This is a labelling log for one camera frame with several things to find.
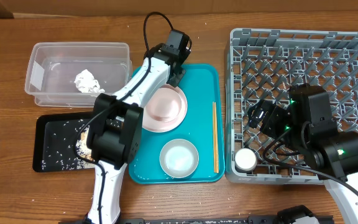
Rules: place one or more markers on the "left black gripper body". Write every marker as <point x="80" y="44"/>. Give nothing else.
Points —
<point x="176" y="78"/>

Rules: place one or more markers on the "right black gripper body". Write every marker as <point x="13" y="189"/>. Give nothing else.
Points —
<point x="283" y="121"/>

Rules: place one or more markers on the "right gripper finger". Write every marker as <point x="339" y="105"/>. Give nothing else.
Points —
<point x="253" y="112"/>
<point x="269" y="121"/>

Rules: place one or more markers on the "white paper cup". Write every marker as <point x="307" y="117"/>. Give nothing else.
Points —
<point x="245" y="160"/>

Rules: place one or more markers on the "grey bowl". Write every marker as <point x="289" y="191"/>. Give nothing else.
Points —
<point x="179" y="158"/>

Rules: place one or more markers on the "white napkin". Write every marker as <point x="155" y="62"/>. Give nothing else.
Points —
<point x="86" y="83"/>

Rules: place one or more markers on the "rice and food scraps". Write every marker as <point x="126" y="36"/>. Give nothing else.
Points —
<point x="82" y="146"/>

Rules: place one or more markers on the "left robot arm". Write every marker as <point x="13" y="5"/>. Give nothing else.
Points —
<point x="115" y="130"/>

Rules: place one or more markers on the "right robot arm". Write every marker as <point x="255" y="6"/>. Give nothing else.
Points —
<point x="306" y="137"/>

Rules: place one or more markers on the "grey dishwasher rack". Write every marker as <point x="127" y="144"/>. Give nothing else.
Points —
<point x="262" y="64"/>

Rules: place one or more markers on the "black waste tray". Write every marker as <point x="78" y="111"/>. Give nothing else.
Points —
<point x="40" y="131"/>

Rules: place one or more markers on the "teal plastic tray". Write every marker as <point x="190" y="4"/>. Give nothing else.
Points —
<point x="202" y="126"/>

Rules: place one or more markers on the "pink plate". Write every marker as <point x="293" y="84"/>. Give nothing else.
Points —
<point x="165" y="110"/>

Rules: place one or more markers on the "wooden chopstick right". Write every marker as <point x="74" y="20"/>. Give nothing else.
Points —
<point x="216" y="137"/>

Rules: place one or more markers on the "wooden chopstick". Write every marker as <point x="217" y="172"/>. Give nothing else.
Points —
<point x="214" y="137"/>

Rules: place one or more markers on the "wooden chopstick left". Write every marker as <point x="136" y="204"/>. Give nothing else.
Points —
<point x="214" y="137"/>

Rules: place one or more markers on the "clear plastic bin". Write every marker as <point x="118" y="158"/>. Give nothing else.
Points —
<point x="53" y="69"/>

